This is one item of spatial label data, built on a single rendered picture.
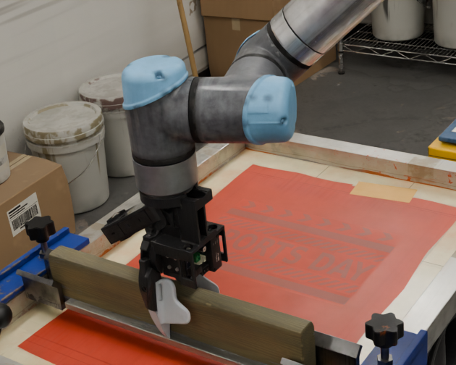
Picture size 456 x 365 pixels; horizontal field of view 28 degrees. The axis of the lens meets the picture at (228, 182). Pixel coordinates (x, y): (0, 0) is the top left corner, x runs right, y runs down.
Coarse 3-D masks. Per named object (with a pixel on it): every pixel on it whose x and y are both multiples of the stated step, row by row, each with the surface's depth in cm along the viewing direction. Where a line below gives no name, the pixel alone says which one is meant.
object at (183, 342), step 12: (72, 300) 127; (84, 312) 125; (96, 312) 124; (108, 312) 123; (120, 324) 121; (132, 324) 120; (144, 324) 120; (156, 336) 118; (180, 336) 117; (192, 348) 115; (204, 348) 114; (216, 348) 114; (216, 360) 113; (228, 360) 112; (240, 360) 112; (252, 360) 111
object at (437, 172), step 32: (224, 160) 169; (320, 160) 166; (352, 160) 162; (384, 160) 158; (416, 160) 156; (448, 160) 155; (96, 224) 147; (448, 288) 122; (416, 320) 116; (448, 320) 121
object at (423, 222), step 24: (336, 216) 149; (360, 216) 148; (384, 216) 147; (408, 216) 147; (432, 216) 146; (408, 240) 140; (432, 240) 139; (384, 264) 135; (408, 264) 134; (264, 288) 132; (360, 288) 130; (384, 288) 129; (288, 312) 126; (312, 312) 126; (336, 312) 125; (360, 312) 125; (336, 336) 121; (360, 336) 120; (168, 360) 119; (192, 360) 119
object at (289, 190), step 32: (224, 192) 160; (256, 192) 159; (288, 192) 158; (320, 192) 157; (224, 288) 133; (64, 320) 130; (96, 320) 129; (32, 352) 124; (64, 352) 123; (96, 352) 122; (128, 352) 122; (160, 352) 121
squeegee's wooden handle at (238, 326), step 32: (64, 256) 125; (96, 256) 124; (64, 288) 127; (96, 288) 123; (128, 288) 119; (192, 288) 115; (192, 320) 115; (224, 320) 111; (256, 320) 108; (288, 320) 107; (256, 352) 110; (288, 352) 107
